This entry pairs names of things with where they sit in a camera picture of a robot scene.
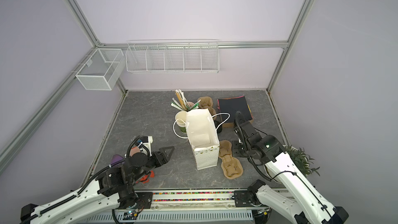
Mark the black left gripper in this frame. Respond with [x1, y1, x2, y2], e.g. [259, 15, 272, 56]
[131, 146, 175, 183]

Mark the brown pulp cup carrier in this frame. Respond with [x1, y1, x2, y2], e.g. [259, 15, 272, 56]
[218, 140, 243, 179]
[198, 96, 217, 116]

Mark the cartoon animal paper bag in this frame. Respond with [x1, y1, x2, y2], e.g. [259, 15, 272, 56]
[176, 109, 219, 171]

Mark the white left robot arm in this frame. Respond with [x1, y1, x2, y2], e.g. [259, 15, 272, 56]
[20, 136, 175, 224]

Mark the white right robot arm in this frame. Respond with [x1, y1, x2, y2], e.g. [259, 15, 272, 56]
[234, 111, 349, 224]

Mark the red white garden glove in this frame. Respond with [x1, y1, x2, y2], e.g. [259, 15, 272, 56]
[137, 171, 154, 184]

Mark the green paper cup stack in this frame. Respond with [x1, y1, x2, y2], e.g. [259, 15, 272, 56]
[175, 111, 188, 133]

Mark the potted green plant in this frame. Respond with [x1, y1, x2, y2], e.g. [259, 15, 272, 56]
[284, 145, 320, 177]

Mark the purple pink trowel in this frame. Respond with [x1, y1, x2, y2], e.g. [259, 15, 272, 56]
[111, 154, 125, 167]

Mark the black cup lid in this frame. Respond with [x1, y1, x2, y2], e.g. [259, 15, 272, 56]
[214, 121, 222, 134]

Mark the white mesh box basket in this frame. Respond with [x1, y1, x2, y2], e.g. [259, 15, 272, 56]
[76, 48, 126, 91]

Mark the white wire shelf basket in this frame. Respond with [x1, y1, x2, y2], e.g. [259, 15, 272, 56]
[125, 39, 220, 73]

